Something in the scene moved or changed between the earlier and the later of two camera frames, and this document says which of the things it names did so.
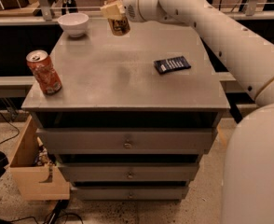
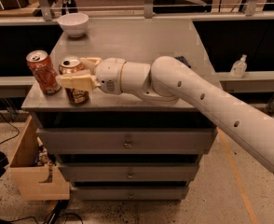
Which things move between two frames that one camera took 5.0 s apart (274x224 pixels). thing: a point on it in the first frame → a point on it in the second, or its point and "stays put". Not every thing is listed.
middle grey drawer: x=129 y=172 stays put
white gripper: x=131 y=6 → x=108 y=75
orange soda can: x=117 y=25 → x=76 y=97
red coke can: x=44 y=71 stays put
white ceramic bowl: x=75 y=23 stays put
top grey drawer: x=127 y=140 stays put
